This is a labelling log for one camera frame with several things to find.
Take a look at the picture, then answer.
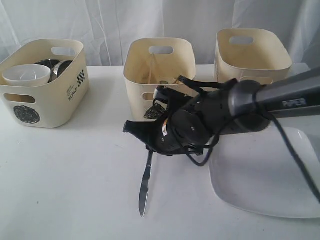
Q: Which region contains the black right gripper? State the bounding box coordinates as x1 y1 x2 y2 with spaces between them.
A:
122 109 220 156

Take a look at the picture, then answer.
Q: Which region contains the steel table knife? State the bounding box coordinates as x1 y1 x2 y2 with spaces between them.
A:
138 150 153 218

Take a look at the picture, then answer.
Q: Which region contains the wooden chopstick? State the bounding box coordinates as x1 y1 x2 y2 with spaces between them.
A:
141 53 159 85

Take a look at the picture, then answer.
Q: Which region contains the steel spoon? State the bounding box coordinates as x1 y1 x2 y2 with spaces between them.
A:
159 79 169 85

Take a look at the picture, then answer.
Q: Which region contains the white square plate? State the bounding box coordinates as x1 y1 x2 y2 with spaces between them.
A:
209 126 320 219

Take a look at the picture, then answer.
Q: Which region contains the white ceramic bowl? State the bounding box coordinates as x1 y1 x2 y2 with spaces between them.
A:
2 64 51 87

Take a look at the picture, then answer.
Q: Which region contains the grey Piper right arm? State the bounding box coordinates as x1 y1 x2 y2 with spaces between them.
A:
123 68 320 156

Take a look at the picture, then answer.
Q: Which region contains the cream bin with triangle mark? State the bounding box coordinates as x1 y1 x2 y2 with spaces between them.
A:
123 37 196 122

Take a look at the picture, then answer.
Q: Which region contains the cream bin with circle mark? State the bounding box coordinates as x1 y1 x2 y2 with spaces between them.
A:
0 39 90 128

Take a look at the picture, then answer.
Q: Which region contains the white curtain backdrop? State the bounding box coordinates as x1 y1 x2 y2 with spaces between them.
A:
0 0 320 68

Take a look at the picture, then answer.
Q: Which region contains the cream bin with square mark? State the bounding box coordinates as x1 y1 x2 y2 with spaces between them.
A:
214 28 293 84

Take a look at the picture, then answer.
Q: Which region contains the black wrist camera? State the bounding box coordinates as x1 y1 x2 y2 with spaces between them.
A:
153 85 192 105

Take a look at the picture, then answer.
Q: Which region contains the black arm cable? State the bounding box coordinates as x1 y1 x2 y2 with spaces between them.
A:
152 74 320 205

